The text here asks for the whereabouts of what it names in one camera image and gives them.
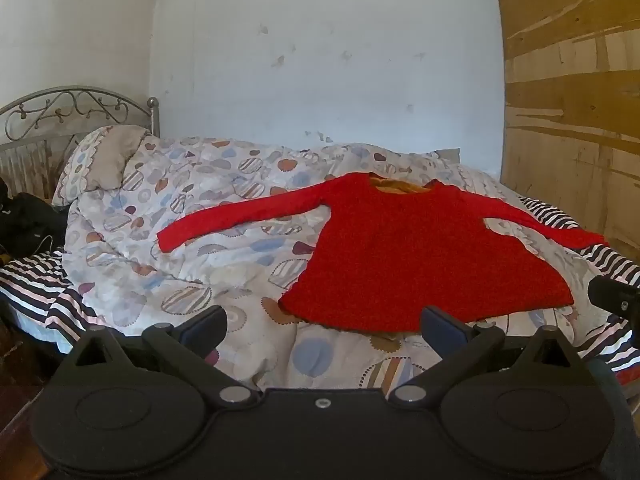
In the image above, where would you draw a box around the dark teal cloth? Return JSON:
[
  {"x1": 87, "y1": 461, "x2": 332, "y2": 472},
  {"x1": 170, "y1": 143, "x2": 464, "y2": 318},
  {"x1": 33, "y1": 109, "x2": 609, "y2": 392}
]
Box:
[{"x1": 584, "y1": 359, "x2": 628, "y2": 480}]

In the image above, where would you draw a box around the black bag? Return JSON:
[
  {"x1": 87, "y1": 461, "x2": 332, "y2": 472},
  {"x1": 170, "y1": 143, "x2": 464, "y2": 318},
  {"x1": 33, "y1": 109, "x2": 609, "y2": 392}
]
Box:
[{"x1": 0, "y1": 180, "x2": 68, "y2": 261}]

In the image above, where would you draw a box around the patterned pillow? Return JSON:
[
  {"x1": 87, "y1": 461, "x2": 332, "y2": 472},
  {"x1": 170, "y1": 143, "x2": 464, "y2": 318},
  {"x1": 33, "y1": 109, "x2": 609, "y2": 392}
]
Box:
[{"x1": 52, "y1": 125, "x2": 151, "y2": 207}]

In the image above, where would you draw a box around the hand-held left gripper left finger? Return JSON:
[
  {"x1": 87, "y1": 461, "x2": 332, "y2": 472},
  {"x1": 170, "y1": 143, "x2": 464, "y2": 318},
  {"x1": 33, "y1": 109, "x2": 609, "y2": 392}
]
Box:
[{"x1": 64, "y1": 305, "x2": 262, "y2": 408}]

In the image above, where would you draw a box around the red knit sweater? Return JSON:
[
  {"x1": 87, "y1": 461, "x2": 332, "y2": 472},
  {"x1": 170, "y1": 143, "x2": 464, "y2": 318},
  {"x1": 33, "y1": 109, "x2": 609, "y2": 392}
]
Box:
[{"x1": 156, "y1": 171, "x2": 610, "y2": 335}]

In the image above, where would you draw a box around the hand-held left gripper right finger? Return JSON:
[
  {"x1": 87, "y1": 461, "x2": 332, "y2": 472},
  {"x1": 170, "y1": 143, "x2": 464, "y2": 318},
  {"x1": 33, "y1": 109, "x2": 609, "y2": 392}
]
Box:
[{"x1": 387, "y1": 305, "x2": 583, "y2": 408}]

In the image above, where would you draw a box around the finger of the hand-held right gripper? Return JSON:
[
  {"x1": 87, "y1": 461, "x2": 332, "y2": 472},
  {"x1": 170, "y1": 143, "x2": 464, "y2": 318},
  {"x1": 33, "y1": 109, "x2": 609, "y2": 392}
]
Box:
[{"x1": 587, "y1": 275, "x2": 640, "y2": 319}]

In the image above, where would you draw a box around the patterned quilt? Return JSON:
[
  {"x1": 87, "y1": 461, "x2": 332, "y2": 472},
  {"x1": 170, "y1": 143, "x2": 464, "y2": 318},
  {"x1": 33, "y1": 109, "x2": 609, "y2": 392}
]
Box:
[{"x1": 50, "y1": 135, "x2": 608, "y2": 392}]

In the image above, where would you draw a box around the metal bed headboard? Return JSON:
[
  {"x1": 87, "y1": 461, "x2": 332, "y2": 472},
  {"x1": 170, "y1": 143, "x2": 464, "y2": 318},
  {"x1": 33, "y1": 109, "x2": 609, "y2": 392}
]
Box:
[{"x1": 0, "y1": 85, "x2": 161, "y2": 201}]

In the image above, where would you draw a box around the plywood panel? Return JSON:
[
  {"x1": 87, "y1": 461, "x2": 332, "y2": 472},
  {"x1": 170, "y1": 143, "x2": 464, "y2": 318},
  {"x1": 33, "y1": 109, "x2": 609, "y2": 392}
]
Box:
[{"x1": 491, "y1": 0, "x2": 640, "y2": 261}]

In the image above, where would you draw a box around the striped bedsheet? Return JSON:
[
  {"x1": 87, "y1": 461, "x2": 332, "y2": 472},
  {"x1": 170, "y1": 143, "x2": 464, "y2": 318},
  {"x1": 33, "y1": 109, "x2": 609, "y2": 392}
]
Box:
[{"x1": 0, "y1": 195, "x2": 640, "y2": 378}]

